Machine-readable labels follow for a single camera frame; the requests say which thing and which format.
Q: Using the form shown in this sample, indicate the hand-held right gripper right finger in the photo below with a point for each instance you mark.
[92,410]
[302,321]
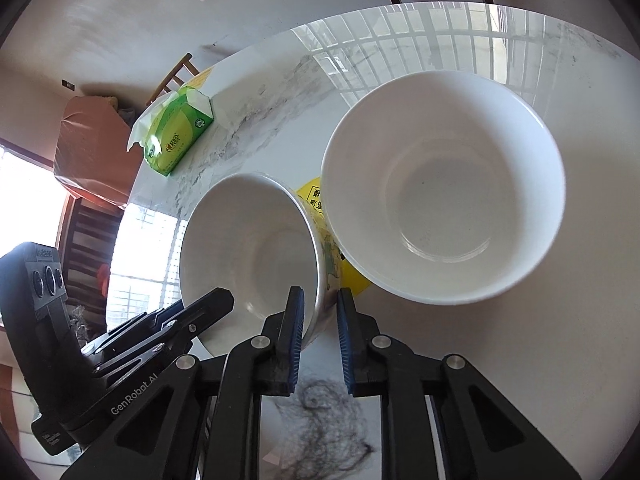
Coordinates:
[345,340]

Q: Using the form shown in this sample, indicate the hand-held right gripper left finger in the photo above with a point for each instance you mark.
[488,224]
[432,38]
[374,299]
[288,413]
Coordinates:
[295,340]

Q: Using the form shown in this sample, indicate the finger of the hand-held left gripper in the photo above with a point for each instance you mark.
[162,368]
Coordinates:
[200,307]
[150,352]

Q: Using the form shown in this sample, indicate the white bowl with rabbit print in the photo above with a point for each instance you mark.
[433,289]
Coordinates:
[240,260]

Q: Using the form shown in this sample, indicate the white bowl with orange band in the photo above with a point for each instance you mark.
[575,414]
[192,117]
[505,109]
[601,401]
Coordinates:
[440,185]

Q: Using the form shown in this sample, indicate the red object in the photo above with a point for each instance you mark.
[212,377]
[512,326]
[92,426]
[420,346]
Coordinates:
[103,277]

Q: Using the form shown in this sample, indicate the dark wooden bench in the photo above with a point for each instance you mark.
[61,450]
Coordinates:
[85,250]

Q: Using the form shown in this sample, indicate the yellow round sticker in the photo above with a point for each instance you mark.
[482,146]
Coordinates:
[310,197]

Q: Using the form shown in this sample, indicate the small barred window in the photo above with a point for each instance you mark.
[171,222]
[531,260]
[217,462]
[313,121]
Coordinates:
[25,195]

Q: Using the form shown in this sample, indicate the green tissue pack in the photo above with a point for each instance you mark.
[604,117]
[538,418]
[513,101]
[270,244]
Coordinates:
[175,130]

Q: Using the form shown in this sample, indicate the orange cloth cover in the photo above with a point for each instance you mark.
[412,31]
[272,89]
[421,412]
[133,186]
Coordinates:
[95,150]

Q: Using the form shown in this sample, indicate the light wooden chair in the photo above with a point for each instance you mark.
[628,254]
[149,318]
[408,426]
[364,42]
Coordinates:
[172,77]

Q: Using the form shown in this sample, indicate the black wall switch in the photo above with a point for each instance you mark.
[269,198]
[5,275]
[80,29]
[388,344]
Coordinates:
[68,85]

